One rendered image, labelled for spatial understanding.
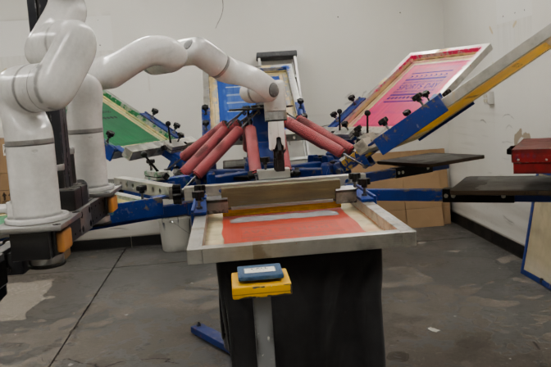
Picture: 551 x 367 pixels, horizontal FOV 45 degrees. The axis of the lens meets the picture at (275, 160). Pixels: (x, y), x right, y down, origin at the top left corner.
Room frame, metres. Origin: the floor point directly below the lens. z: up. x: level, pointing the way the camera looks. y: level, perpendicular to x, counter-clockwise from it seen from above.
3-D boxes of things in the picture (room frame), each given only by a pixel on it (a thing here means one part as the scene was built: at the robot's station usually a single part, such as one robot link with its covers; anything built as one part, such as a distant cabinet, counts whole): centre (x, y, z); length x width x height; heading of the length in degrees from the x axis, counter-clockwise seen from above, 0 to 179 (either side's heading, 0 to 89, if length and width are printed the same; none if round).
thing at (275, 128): (2.24, -0.01, 1.23); 0.10 x 0.07 x 0.11; 5
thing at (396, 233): (2.04, -0.03, 0.97); 0.79 x 0.58 x 0.04; 4
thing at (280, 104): (2.22, 0.02, 1.36); 0.15 x 0.10 x 0.11; 132
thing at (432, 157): (3.47, -0.50, 0.91); 1.34 x 0.40 x 0.08; 124
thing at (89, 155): (1.79, 0.52, 1.21); 0.16 x 0.13 x 0.15; 91
